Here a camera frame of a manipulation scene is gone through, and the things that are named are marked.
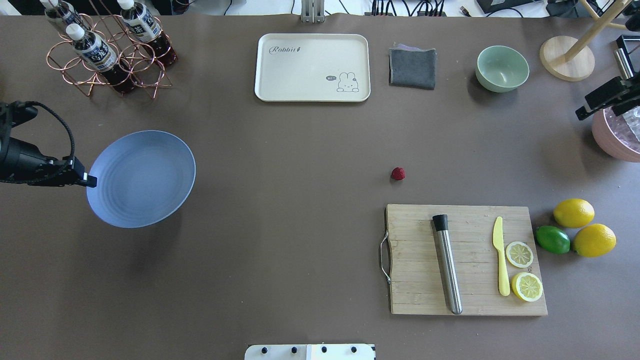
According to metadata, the dark drink bottle middle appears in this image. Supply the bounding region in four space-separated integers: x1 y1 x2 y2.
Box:
118 0 178 68

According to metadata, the copper wire bottle rack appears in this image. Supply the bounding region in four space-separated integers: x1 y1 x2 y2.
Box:
46 14 173 99

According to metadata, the cream rabbit tray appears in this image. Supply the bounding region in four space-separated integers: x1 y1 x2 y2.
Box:
254 33 371 103

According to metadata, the steel muddler black tip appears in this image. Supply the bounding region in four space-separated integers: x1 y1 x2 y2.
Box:
432 214 463 315

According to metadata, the yellow plastic knife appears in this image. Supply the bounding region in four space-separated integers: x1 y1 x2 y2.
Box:
492 216 511 297

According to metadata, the blue plate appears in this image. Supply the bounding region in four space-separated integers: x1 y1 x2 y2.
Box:
86 130 197 229

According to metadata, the wooden cutting board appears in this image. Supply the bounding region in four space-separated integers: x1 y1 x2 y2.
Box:
385 203 547 317

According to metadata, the red strawberry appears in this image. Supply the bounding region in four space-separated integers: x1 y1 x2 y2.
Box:
390 167 406 182

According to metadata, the dark drink bottle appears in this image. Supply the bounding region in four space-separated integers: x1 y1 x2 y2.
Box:
118 0 178 68
66 23 136 94
39 0 90 38

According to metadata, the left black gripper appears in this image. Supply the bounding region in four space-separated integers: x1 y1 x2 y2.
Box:
0 101 98 188

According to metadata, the green lime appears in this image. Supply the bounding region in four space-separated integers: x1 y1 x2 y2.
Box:
534 225 571 255

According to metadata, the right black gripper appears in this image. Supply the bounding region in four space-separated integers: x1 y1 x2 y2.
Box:
574 75 640 121

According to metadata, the grey folded cloth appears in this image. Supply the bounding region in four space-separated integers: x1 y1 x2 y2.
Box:
388 43 438 91

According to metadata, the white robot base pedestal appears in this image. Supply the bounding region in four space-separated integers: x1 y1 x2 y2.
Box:
244 342 377 360

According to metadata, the yellow lemon near lime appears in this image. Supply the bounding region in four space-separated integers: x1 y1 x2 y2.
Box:
553 198 595 229

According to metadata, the lemon half slice lower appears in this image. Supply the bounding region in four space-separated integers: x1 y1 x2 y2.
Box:
505 241 534 269

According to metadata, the wooden cup tree stand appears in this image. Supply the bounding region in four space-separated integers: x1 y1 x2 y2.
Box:
539 0 631 82

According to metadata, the dark drink bottle outer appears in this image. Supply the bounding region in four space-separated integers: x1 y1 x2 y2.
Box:
39 0 90 38

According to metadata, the yellow lemon outer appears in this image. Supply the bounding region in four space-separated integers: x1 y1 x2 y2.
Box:
573 223 617 258

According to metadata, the lemon half slice upper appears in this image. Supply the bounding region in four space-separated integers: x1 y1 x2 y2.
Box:
510 272 544 302

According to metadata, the lemon half slice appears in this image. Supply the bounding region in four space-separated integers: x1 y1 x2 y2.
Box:
505 241 534 269
510 272 544 302

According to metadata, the dark drink bottle top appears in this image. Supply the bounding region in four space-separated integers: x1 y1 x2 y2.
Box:
66 23 136 94

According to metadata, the green bowl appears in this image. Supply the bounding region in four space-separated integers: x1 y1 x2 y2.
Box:
475 45 530 93

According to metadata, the pink bowl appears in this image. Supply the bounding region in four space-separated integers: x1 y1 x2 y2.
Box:
591 109 640 163

